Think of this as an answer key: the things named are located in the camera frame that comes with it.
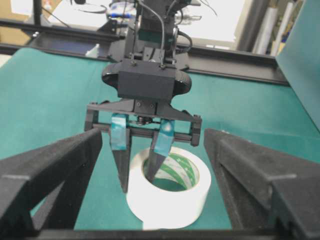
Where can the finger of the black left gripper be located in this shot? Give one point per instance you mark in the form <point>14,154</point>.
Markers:
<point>120,146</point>
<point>160,147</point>

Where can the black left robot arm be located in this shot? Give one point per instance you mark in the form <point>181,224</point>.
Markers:
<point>152,36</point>

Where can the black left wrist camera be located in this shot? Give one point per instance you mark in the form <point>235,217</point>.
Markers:
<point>145,80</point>

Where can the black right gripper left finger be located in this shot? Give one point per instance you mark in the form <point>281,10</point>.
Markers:
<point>44,188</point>

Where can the black aluminium table frame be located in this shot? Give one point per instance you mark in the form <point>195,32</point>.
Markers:
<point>208,61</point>

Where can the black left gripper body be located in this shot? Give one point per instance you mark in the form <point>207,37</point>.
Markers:
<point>145,112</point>

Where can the white duct tape roll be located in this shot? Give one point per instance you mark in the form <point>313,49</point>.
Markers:
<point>176,197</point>

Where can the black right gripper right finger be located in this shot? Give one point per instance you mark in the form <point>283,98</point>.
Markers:
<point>262,187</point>

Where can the green table cloth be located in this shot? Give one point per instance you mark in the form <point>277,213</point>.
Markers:
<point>43,98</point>

